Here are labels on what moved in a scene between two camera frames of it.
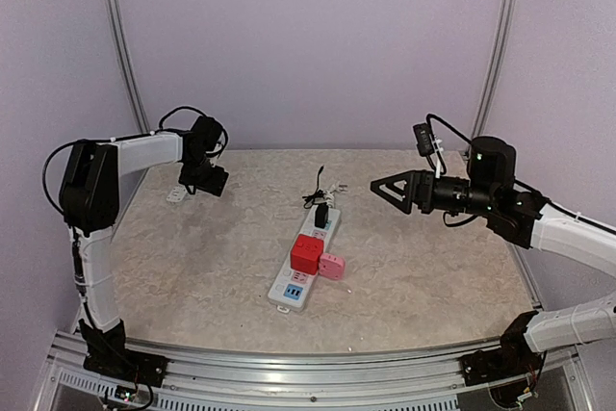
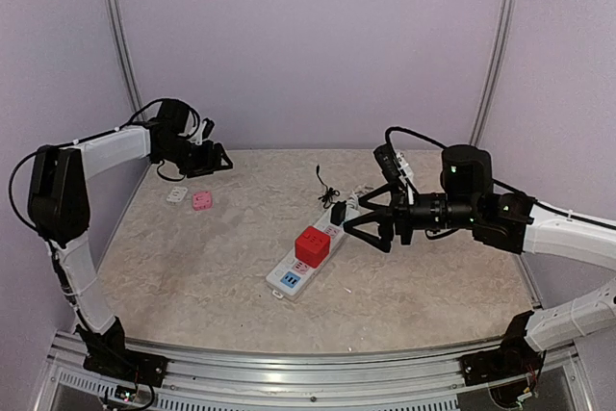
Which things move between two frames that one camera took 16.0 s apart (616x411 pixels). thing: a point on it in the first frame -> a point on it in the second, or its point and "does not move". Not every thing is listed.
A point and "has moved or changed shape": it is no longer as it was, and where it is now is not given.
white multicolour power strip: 292,288 has moved or changed shape
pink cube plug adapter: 331,266 -> 202,200
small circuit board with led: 125,394 does not move
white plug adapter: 176,194 does not move
